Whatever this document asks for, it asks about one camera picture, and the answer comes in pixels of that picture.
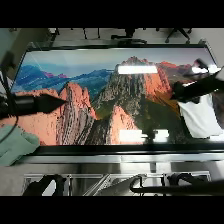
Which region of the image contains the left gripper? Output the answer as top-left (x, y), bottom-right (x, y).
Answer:
top-left (13, 94), bottom-right (42, 116)

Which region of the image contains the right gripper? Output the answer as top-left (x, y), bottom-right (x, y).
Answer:
top-left (170, 81), bottom-right (197, 103)

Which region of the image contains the white garment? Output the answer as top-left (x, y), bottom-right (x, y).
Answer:
top-left (177, 93), bottom-right (224, 140)

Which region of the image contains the pale green garment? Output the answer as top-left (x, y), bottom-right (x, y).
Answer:
top-left (0, 124), bottom-right (41, 168)

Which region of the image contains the black cable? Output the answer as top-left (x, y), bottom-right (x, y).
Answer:
top-left (0, 113), bottom-right (20, 144)

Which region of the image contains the silver frame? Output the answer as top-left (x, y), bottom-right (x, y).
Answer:
top-left (0, 152), bottom-right (224, 197)

